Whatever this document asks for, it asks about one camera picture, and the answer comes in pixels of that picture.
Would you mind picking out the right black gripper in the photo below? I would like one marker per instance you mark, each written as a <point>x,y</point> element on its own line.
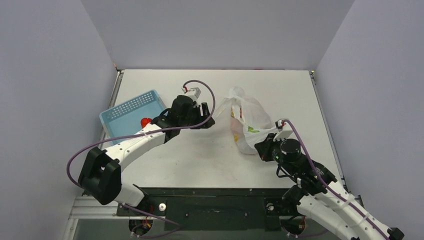
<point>262,149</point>

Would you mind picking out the blue plastic basket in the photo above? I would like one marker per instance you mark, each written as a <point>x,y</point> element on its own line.
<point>125,118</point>

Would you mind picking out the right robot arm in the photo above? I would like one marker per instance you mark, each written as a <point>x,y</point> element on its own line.
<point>318,194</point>

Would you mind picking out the red fake fruit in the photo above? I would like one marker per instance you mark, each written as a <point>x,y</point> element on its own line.
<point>144,122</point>

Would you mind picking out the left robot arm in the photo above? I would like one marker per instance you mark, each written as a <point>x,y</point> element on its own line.
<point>101,174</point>

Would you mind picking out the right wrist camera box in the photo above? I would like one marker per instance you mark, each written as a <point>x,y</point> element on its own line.
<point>284,129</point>

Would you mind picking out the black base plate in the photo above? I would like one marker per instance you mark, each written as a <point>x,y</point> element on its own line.
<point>222,209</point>

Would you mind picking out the white plastic bag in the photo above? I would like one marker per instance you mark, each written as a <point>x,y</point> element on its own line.
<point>249,122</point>

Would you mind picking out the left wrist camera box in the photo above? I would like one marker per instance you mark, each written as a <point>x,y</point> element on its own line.
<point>192,93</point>

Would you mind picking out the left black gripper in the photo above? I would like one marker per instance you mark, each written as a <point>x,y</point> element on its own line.
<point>197,110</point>

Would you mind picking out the aluminium frame rail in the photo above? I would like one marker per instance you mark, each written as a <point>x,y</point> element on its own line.
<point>87,207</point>

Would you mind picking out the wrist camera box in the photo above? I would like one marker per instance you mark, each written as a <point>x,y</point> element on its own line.
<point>284,129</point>
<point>192,93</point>

